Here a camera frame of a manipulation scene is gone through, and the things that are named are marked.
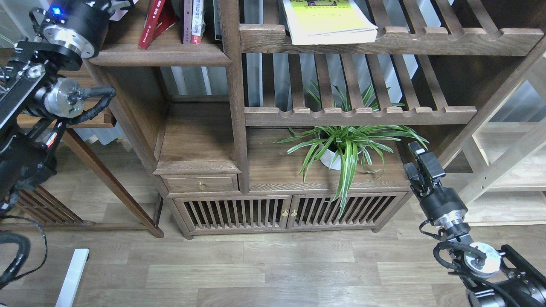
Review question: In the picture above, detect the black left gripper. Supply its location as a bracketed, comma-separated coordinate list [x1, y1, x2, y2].
[30, 0, 133, 71]

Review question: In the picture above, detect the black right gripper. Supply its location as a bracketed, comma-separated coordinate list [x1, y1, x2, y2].
[404, 141, 468, 226]

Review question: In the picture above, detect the yellow green book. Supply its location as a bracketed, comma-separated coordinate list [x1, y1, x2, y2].
[282, 0, 378, 46]

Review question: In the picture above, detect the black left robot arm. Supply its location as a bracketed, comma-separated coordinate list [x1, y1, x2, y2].
[0, 0, 134, 218]

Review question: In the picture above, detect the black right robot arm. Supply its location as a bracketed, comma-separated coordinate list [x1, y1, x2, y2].
[404, 142, 546, 307]

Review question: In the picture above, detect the light wooden shelf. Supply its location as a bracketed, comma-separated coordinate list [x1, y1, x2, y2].
[420, 55, 546, 229]

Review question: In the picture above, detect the white plant pot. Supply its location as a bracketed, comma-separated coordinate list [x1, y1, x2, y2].
[317, 127, 363, 172]

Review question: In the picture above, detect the green spider plant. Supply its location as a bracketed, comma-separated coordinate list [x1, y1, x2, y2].
[273, 80, 429, 218]

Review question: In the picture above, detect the red white upright book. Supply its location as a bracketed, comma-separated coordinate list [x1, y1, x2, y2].
[190, 0, 205, 45]

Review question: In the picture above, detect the dark upright book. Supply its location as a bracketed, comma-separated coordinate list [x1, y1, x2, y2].
[212, 0, 222, 41]

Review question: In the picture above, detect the dark wooden bookshelf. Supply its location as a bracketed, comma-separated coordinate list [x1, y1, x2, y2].
[84, 0, 545, 239]

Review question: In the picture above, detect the dark wooden side table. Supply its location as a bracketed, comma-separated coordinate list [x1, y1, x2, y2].
[1, 49, 164, 238]

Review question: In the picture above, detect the brass drawer knob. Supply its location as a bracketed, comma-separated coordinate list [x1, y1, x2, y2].
[197, 181, 206, 191]

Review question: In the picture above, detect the white bar on floor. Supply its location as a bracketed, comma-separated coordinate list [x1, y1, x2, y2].
[55, 248, 90, 307]

